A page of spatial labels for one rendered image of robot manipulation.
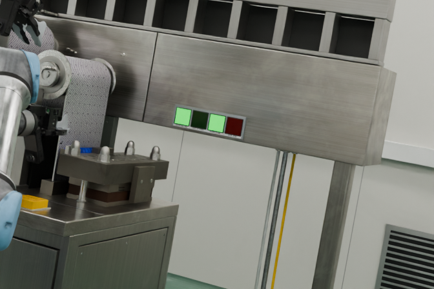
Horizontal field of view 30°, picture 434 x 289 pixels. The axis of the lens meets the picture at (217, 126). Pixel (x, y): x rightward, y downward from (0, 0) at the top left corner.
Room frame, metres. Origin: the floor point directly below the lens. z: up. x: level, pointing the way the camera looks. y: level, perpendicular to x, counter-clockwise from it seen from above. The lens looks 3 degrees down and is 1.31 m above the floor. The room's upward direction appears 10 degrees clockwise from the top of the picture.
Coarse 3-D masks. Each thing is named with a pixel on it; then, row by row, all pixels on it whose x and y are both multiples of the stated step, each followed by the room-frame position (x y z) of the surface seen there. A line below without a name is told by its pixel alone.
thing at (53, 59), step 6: (42, 60) 2.42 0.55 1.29; (48, 60) 2.41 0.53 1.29; (54, 60) 2.40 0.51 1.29; (60, 60) 2.40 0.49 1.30; (60, 66) 2.39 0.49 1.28; (60, 78) 2.39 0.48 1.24; (60, 84) 2.39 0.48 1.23; (48, 90) 2.40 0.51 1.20; (54, 90) 2.40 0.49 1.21; (66, 90) 2.43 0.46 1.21
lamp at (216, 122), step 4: (212, 116) 2.55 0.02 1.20; (216, 116) 2.55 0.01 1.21; (220, 116) 2.54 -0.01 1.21; (212, 120) 2.55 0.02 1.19; (216, 120) 2.55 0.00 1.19; (220, 120) 2.54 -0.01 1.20; (224, 120) 2.54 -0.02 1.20; (212, 124) 2.55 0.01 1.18; (216, 124) 2.55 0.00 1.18; (220, 124) 2.54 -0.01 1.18; (212, 128) 2.55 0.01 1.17; (216, 128) 2.55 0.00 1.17; (220, 128) 2.54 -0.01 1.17
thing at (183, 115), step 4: (180, 108) 2.60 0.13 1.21; (176, 112) 2.60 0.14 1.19; (180, 112) 2.60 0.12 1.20; (184, 112) 2.59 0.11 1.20; (188, 112) 2.59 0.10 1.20; (176, 116) 2.60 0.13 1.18; (180, 116) 2.60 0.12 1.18; (184, 116) 2.59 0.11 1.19; (188, 116) 2.59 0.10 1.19; (176, 120) 2.60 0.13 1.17; (180, 120) 2.60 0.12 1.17; (184, 120) 2.59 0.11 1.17; (188, 120) 2.59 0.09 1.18; (184, 124) 2.59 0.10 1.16; (188, 124) 2.58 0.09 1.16
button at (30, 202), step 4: (24, 196) 2.14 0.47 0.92; (28, 196) 2.15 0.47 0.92; (32, 196) 2.16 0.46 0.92; (24, 200) 2.10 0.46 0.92; (28, 200) 2.10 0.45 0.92; (32, 200) 2.11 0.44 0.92; (36, 200) 2.12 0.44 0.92; (40, 200) 2.13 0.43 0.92; (44, 200) 2.14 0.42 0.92; (24, 204) 2.10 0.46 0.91; (28, 204) 2.10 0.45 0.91; (32, 204) 2.09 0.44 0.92; (36, 204) 2.11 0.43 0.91; (40, 204) 2.12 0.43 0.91; (44, 204) 2.14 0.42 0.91; (32, 208) 2.09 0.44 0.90; (36, 208) 2.11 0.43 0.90
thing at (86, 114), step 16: (80, 96) 2.46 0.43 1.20; (96, 96) 2.55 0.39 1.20; (64, 112) 2.40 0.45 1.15; (80, 112) 2.48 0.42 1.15; (96, 112) 2.56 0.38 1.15; (80, 128) 2.49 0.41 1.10; (96, 128) 2.58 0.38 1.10; (64, 144) 2.42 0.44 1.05; (80, 144) 2.50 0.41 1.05; (96, 144) 2.59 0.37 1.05
